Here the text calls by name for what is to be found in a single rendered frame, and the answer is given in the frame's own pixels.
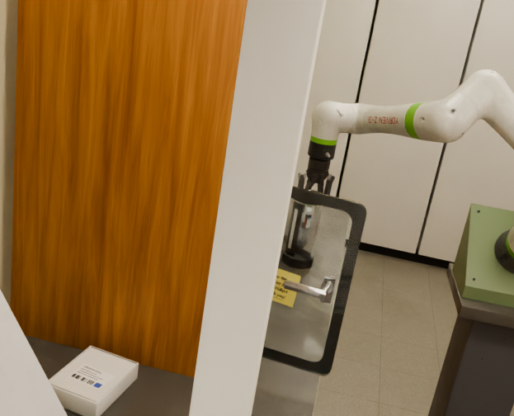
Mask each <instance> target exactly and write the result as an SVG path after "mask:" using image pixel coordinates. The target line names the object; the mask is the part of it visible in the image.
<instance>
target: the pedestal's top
mask: <svg viewBox="0 0 514 416"><path fill-rule="evenodd" d="M453 266H454V263H449V266H448V269H447V276H448V280H449V283H450V288H451V292H452V295H453V298H454V302H455V307H456V310H457V314H458V316H459V317H460V318H464V319H472V320H475V321H479V322H484V323H488V324H495V325H499V326H503V327H507V328H511V329H514V308H512V307H508V306H504V305H496V304H492V303H488V302H483V301H478V300H471V299H466V298H462V297H461V295H460V291H459V288H458V286H457V284H456V281H455V277H454V274H453V272H452V269H453Z"/></svg>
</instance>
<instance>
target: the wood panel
mask: <svg viewBox="0 0 514 416"><path fill-rule="evenodd" d="M247 3H248V0H18V15H17V81H16V115H15V149H14V183H13V217H12V284H11V311H12V313H13V314H14V316H15V318H16V320H17V322H18V324H19V325H20V327H21V330H22V332H23V333H24V335H26V336H30V337H33V338H39V339H43V340H46V341H50V342H53V343H59V344H63V345H66V346H70V347H75V348H79V349H82V350H86V349H87V348H88V347H89V346H93V347H97V348H100V349H102V350H105V351H107V352H111V353H114V354H115V355H118V356H121V357H124V358H127V359H130V360H132V361H135V362H138V363H139V364H141V365H145V366H151V367H154V368H158V369H161V370H165V371H170V372H174V373H177V374H181V375H184V376H189V377H193V378H194V377H195V371H196V360H197V354H198V348H199V342H200V331H201V325H202V319H203V314H204V307H205V296H206V290H207V284H208V278H209V272H210V261H211V255H212V249H213V242H214V236H215V226H216V220H217V214H218V208H219V197H220V191H221V185H222V179H223V172H224V161H225V155H226V149H227V143H228V137H229V127H230V121H231V115H232V108H233V97H234V91H235V85H236V79H237V73H238V62H239V56H240V50H241V44H242V38H243V27H244V21H245V15H246V9H247Z"/></svg>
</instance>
